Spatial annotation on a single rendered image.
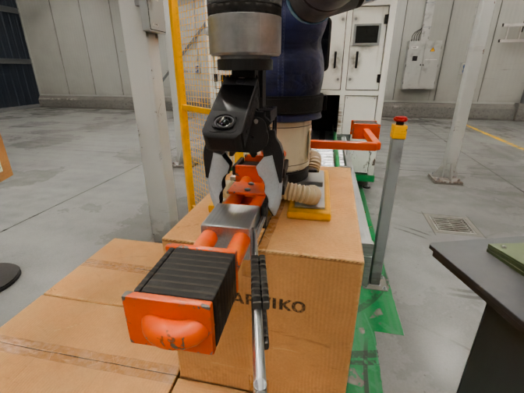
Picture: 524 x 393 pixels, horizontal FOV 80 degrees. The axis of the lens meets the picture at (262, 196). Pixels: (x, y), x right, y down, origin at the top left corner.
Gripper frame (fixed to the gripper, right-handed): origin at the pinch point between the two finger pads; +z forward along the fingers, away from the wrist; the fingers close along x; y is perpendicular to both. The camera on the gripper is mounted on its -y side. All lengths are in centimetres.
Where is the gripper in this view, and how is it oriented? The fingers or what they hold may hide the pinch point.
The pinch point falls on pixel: (244, 208)
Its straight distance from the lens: 45.5
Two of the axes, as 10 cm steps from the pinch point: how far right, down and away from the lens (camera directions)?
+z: 0.0, 9.3, 3.8
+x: -9.8, -0.7, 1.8
